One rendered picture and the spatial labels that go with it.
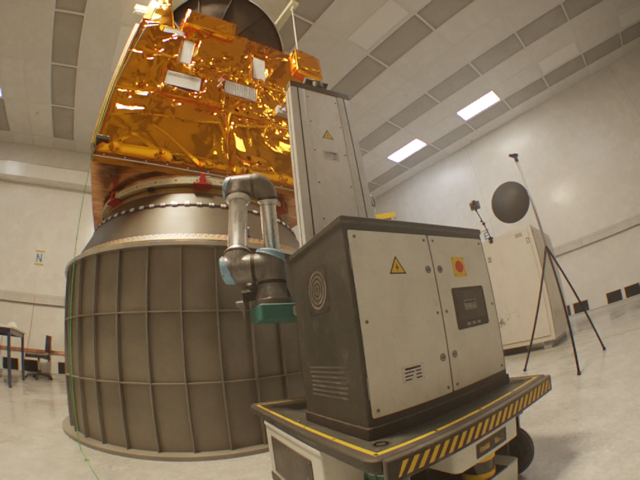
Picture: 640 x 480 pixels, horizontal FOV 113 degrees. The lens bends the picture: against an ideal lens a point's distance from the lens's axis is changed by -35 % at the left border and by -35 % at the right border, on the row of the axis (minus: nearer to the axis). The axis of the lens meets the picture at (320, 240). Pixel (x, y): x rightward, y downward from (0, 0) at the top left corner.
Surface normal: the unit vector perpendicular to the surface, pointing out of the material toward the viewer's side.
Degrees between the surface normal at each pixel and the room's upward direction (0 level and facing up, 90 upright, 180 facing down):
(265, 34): 139
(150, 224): 62
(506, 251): 90
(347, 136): 90
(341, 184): 90
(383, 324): 90
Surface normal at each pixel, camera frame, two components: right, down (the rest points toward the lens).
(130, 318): 0.01, -0.33
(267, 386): 0.65, -0.32
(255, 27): 0.28, 0.43
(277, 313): 0.43, -0.34
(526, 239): -0.79, -0.11
